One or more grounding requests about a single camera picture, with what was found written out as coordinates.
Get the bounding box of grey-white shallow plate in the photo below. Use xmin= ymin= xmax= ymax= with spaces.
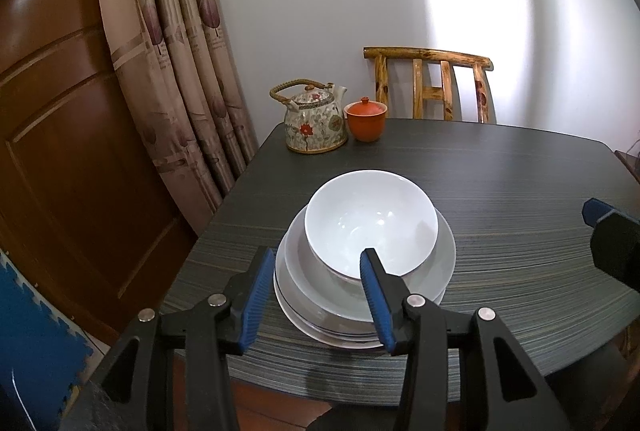
xmin=283 ymin=204 xmax=458 ymax=324

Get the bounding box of large white bowl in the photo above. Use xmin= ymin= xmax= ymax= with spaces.
xmin=304 ymin=170 xmax=439 ymax=281

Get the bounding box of blue foam mat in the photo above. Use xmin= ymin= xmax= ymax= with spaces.
xmin=1 ymin=259 xmax=93 ymax=430

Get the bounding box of pink floral white plate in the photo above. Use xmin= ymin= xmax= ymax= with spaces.
xmin=274 ymin=235 xmax=446 ymax=337

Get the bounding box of blue-rimmed white plate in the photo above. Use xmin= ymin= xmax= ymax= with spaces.
xmin=272 ymin=265 xmax=382 ymax=350

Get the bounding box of bottom white plate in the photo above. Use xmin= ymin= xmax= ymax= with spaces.
xmin=272 ymin=279 xmax=382 ymax=350

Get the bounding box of brown wooden door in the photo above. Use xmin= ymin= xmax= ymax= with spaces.
xmin=1 ymin=0 xmax=195 ymax=343

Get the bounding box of orange lidded tea cup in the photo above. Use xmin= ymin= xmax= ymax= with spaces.
xmin=343 ymin=96 xmax=388 ymax=143

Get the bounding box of wooden chair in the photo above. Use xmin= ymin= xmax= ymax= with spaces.
xmin=362 ymin=46 xmax=495 ymax=124

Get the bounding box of floral ceramic teapot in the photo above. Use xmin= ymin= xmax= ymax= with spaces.
xmin=269 ymin=79 xmax=348 ymax=154

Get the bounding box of beige patterned curtain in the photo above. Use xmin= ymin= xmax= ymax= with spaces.
xmin=99 ymin=0 xmax=257 ymax=233

